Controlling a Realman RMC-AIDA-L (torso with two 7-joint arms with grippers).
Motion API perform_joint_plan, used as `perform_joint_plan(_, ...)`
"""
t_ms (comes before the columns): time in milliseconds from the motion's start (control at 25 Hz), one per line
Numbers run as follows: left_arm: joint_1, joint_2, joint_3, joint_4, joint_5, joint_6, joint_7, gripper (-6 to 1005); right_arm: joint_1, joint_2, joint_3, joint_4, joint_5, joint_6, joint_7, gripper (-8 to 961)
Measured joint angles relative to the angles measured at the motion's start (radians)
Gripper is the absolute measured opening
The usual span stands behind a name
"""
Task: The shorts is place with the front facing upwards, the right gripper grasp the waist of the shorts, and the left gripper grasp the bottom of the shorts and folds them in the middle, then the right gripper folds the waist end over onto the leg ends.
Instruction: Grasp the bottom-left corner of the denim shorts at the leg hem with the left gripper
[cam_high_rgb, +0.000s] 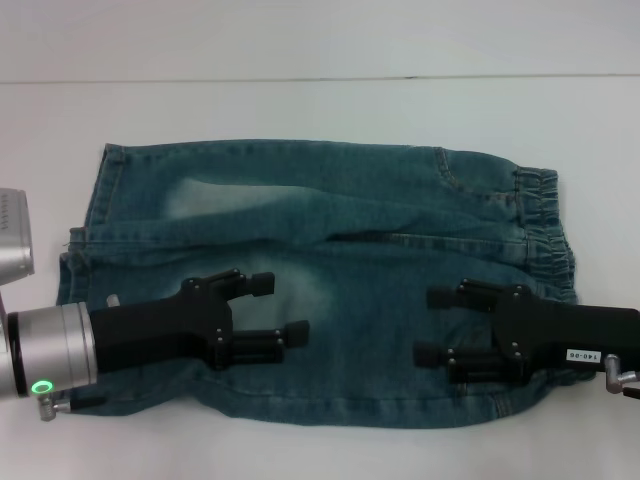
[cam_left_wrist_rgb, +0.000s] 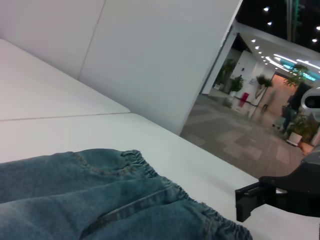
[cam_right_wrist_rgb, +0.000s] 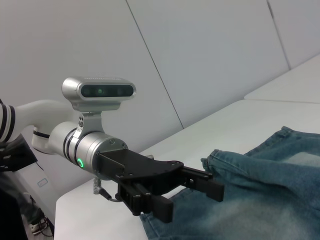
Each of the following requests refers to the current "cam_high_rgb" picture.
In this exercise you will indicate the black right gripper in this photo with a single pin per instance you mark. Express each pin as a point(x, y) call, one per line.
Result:
point(560, 332)

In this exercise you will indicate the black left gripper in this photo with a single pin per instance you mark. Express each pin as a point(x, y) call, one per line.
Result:
point(150, 327)

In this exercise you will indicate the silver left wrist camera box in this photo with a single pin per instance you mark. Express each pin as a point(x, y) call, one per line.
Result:
point(12, 235)

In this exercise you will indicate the blue denim shorts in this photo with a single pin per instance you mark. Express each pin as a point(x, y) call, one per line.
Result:
point(360, 215)

